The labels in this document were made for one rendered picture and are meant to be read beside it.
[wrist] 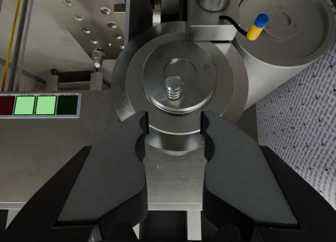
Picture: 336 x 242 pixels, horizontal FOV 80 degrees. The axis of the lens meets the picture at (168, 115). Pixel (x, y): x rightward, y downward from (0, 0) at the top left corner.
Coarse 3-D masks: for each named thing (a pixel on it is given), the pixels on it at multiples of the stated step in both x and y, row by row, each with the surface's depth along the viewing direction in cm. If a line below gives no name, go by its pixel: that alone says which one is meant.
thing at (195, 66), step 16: (160, 48) 20; (176, 48) 20; (192, 48) 20; (144, 64) 20; (160, 64) 20; (176, 64) 20; (192, 64) 20; (208, 64) 20; (144, 80) 20; (160, 80) 20; (192, 80) 20; (208, 80) 19; (160, 96) 19; (192, 96) 19; (208, 96) 19; (176, 112) 20; (192, 112) 21
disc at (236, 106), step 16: (144, 32) 23; (160, 32) 23; (176, 32) 23; (128, 48) 23; (224, 48) 22; (128, 64) 22; (240, 64) 22; (112, 80) 22; (240, 80) 21; (112, 96) 22; (240, 96) 21; (128, 112) 21; (224, 112) 21; (240, 112) 21; (160, 144) 20; (176, 144) 20; (192, 144) 20
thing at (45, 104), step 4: (52, 96) 56; (40, 100) 56; (44, 100) 56; (48, 100) 56; (52, 100) 56; (40, 104) 56; (44, 104) 56; (48, 104) 56; (52, 104) 56; (36, 108) 56; (40, 108) 56; (44, 108) 56; (48, 108) 56; (52, 108) 56; (36, 112) 56; (40, 112) 56; (44, 112) 55; (48, 112) 55; (52, 112) 55
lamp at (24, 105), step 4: (16, 100) 56; (20, 100) 56; (24, 100) 56; (28, 100) 56; (32, 100) 56; (16, 104) 56; (20, 104) 56; (24, 104) 56; (28, 104) 56; (32, 104) 56; (16, 108) 56; (20, 108) 56; (24, 108) 56; (28, 108) 56; (32, 108) 56; (16, 112) 56; (20, 112) 56; (24, 112) 56; (28, 112) 56
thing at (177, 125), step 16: (144, 48) 22; (208, 48) 22; (224, 64) 22; (128, 80) 22; (224, 80) 21; (128, 96) 21; (144, 96) 21; (224, 96) 21; (160, 112) 21; (160, 128) 20; (176, 128) 20; (192, 128) 20
